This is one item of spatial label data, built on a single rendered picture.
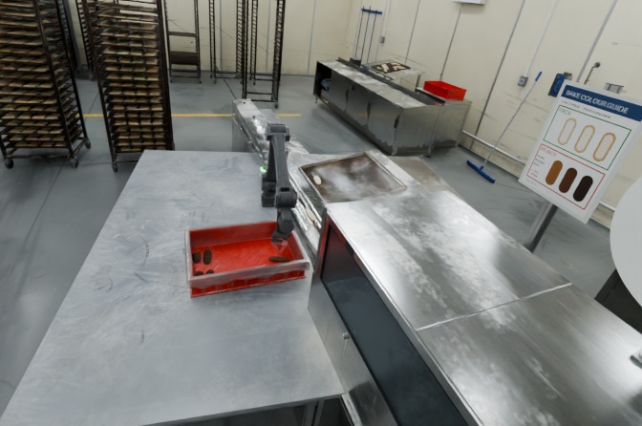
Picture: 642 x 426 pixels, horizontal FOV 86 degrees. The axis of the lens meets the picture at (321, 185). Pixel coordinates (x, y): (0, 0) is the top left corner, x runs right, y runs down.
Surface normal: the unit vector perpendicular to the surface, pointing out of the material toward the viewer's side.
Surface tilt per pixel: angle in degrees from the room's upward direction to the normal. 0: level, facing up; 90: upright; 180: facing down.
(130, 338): 0
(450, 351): 0
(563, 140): 90
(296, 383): 0
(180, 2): 90
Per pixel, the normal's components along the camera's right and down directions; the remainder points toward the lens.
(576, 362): 0.13, -0.87
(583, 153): -0.95, 0.04
